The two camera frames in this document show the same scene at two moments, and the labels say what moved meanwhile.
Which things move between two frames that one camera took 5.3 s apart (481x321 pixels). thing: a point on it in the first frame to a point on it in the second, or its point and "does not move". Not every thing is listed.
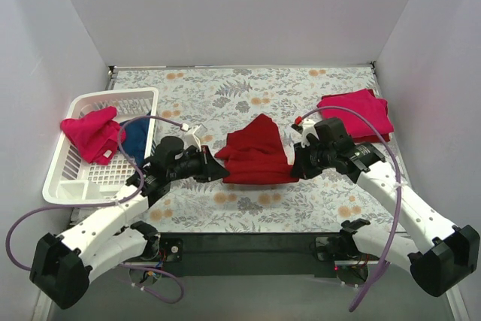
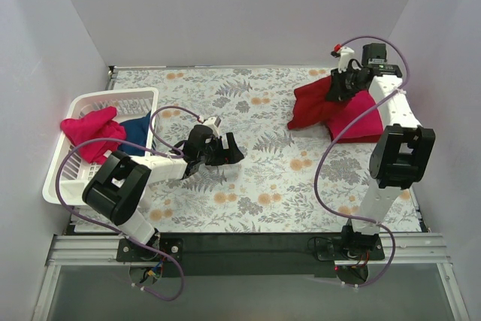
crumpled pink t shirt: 96,134 does not move
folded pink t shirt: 373,109 does not move
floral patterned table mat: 210,98 does not move
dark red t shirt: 256,155 to 311,107
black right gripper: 305,160 to 341,86
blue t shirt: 134,134 does not move
